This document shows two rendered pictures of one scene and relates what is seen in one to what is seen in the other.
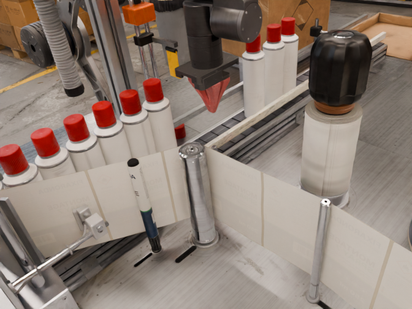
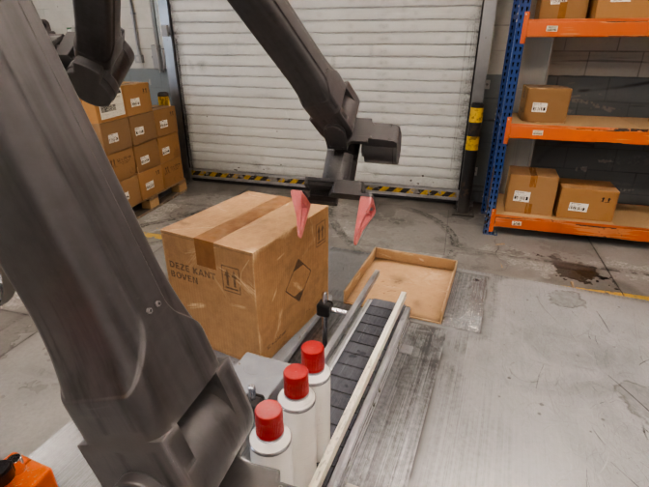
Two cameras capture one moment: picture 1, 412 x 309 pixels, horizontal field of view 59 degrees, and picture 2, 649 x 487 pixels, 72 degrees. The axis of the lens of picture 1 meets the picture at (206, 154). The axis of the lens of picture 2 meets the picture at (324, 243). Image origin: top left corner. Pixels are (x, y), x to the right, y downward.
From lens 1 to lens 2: 0.43 m
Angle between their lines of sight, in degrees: 27
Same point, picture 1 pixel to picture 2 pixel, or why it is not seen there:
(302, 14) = (298, 280)
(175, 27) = not seen: hidden behind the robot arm
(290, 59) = (323, 406)
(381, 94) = (434, 399)
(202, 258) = not seen: outside the picture
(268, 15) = (255, 299)
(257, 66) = (281, 462)
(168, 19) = not seen: hidden behind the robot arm
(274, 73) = (303, 444)
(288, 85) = (321, 442)
